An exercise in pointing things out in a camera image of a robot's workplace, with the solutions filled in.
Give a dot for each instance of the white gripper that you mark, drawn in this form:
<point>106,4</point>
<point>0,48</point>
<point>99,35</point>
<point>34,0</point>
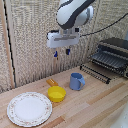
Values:
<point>63,38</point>

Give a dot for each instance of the orange-brown bread piece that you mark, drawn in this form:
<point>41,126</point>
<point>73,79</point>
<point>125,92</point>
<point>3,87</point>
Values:
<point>52,82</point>

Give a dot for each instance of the white black Franka robot arm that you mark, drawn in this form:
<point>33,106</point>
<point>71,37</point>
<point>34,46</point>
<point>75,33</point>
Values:
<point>71,11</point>

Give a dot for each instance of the open toaster oven door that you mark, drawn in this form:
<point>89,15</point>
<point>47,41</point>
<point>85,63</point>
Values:
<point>95,72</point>

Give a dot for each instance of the blue plastic mug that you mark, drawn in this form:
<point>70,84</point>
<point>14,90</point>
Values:
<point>76,81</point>

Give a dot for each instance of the yellow plastic bowl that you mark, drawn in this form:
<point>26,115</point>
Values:
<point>56,94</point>

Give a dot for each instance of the black dish rack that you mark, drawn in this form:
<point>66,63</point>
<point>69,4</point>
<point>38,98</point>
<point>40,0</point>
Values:
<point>111,55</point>

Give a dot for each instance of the white floral-rim plate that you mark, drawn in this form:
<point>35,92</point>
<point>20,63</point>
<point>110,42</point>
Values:
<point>29,109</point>

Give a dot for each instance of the narrow wooden screen post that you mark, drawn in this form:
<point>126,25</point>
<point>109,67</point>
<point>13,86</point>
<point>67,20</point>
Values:
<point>58,63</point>

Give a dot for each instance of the wide wooden screen post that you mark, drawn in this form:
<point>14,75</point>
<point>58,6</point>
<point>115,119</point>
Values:
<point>6,43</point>

